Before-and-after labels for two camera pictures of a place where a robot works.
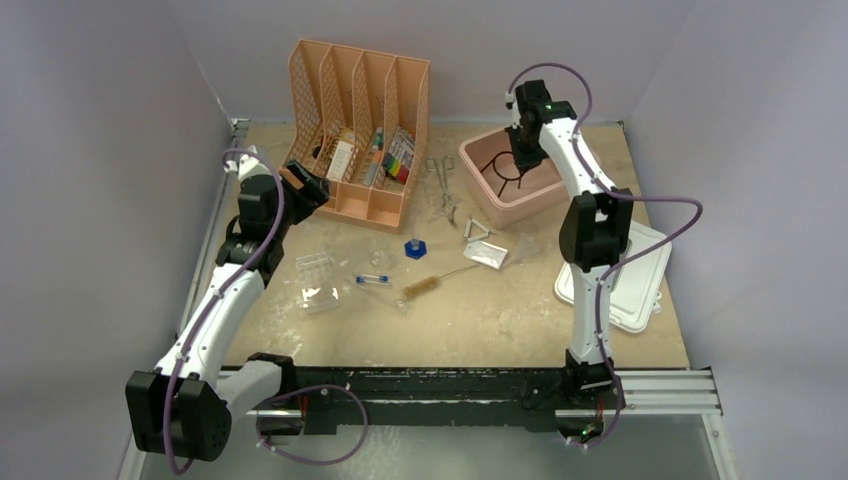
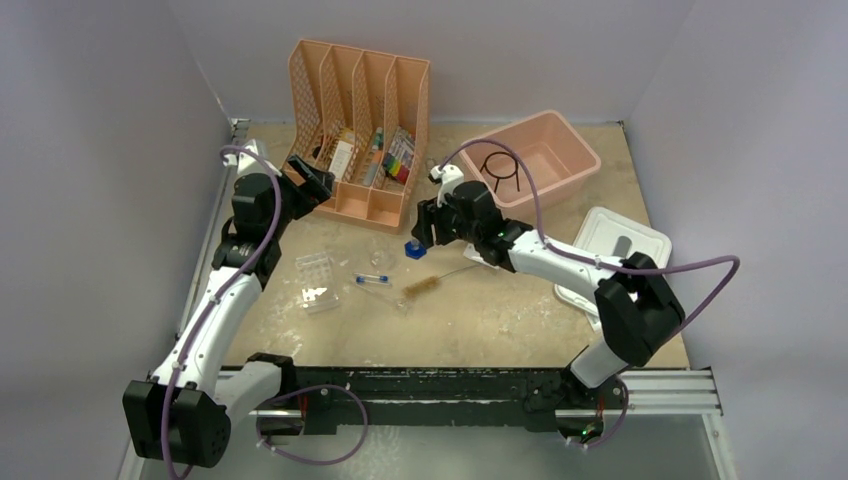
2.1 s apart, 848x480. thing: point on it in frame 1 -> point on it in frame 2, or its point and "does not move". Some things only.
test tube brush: x=426 y=283 does not move
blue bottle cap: x=415 y=248 does not move
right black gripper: x=523 y=161 -> x=430 y=215
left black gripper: x=308 y=197 does not move
